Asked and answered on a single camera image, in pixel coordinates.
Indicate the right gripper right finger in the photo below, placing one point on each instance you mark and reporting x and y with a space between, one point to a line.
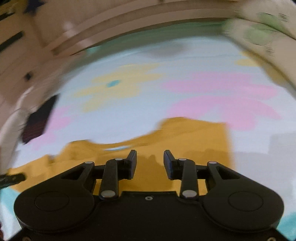
184 170

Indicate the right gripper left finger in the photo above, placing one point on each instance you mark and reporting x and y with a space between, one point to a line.
115 170

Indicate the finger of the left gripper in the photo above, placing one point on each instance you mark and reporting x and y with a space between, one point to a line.
10 180

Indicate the yellow knit sweater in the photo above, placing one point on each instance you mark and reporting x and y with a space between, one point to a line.
198 140

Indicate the white pillow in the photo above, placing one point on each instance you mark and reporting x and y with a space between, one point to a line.
11 130

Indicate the dark maroon folded garment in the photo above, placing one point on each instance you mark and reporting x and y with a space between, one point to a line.
37 121

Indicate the floral bed sheet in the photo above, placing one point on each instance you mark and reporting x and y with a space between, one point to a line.
125 88

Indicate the wooden headboard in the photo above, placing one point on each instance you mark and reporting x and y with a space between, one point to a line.
67 27

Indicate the floral folded duvet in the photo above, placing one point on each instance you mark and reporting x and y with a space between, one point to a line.
267 28

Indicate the wall power socket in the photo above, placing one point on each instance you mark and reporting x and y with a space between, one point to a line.
28 76

